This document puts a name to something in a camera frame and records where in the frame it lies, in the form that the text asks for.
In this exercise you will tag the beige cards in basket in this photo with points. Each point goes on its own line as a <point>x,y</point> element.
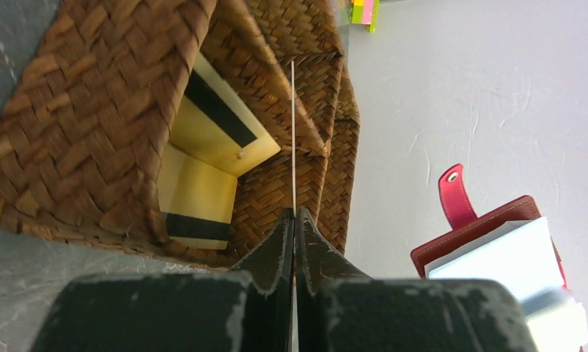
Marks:
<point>214,140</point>

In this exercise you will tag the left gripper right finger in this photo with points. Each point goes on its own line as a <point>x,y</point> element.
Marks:
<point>340,308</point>

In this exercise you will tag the thin white card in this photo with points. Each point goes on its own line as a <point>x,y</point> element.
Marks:
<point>293,140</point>

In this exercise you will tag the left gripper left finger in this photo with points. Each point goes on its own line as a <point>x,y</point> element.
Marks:
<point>247,308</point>

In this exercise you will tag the red card holder wallet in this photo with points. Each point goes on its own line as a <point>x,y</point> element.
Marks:
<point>511,245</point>

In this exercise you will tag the green pink toy bricks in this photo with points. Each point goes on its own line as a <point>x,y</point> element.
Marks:
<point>365,13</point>

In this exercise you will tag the woven brown basket organizer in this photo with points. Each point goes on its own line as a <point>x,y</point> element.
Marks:
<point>83,134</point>

